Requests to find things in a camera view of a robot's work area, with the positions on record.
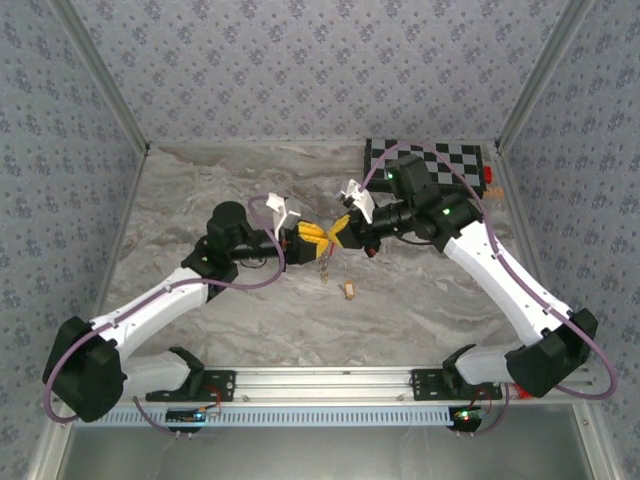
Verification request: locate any grey metal sheet shelf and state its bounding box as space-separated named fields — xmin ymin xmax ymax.
xmin=29 ymin=423 xmax=616 ymax=480

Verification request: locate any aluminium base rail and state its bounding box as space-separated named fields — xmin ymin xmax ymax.
xmin=204 ymin=366 xmax=451 ymax=404

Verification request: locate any aluminium frame back rail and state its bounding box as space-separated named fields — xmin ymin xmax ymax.
xmin=147 ymin=139 xmax=501 ymax=149

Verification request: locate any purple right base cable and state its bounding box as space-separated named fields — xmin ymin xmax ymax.
xmin=457 ymin=392 xmax=510 ymax=437

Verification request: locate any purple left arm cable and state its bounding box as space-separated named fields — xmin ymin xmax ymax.
xmin=42 ymin=194 xmax=287 ymax=425

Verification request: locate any aluminium frame side rail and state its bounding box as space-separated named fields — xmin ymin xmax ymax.
xmin=494 ymin=147 xmax=619 ymax=480
xmin=27 ymin=147 xmax=151 ymax=480

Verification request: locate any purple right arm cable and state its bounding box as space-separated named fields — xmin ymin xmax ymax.
xmin=360 ymin=142 xmax=619 ymax=401

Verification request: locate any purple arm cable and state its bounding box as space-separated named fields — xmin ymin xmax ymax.
xmin=360 ymin=142 xmax=619 ymax=401
xmin=42 ymin=194 xmax=287 ymax=425

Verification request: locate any aluminium frame post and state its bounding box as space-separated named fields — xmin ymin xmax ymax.
xmin=49 ymin=0 xmax=152 ymax=154
xmin=494 ymin=0 xmax=599 ymax=154

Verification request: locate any black grey chessboard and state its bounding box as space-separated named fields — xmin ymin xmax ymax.
xmin=362 ymin=137 xmax=487 ymax=200

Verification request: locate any slotted pale cable duct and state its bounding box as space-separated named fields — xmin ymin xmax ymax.
xmin=74 ymin=405 xmax=454 ymax=429

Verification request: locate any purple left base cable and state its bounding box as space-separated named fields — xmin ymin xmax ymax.
xmin=133 ymin=390 xmax=214 ymax=440

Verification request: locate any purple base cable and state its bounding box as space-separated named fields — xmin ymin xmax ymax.
xmin=133 ymin=390 xmax=214 ymax=440
xmin=457 ymin=392 xmax=510 ymax=437

